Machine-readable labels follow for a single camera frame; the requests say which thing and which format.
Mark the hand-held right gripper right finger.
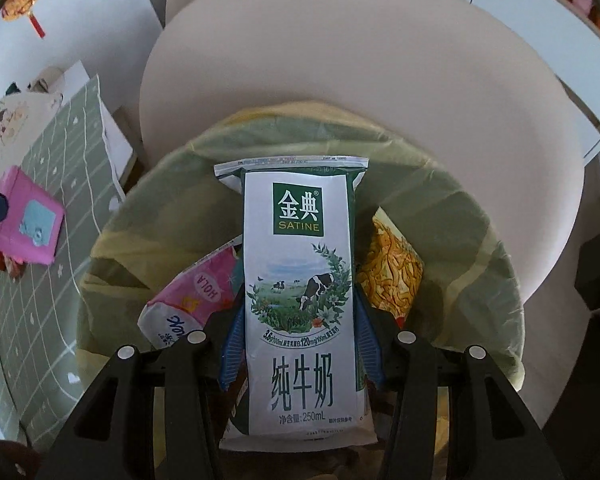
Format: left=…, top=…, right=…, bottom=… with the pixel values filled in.
left=355, top=287, right=563, bottom=480

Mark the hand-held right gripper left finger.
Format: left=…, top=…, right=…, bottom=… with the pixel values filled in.
left=37, top=305, right=246, bottom=480

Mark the pink white snack packet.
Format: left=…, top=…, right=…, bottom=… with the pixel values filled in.
left=139, top=246, right=243, bottom=351

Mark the orange snack bag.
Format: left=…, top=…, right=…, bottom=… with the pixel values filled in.
left=355, top=207, right=426, bottom=323

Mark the green white milk carton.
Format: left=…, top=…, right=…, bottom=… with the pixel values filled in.
left=214, top=156, right=379, bottom=448

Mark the pink toy box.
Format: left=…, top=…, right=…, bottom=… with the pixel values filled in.
left=0, top=165, right=66, bottom=266

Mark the mesh food cover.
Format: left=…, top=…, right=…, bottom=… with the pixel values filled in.
left=0, top=87, right=63, bottom=171

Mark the green checked tablecloth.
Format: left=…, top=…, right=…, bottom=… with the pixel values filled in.
left=0, top=74, right=131, bottom=441

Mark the wall shelf cabinet unit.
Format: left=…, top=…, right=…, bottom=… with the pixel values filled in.
left=470, top=0, right=600, bottom=161

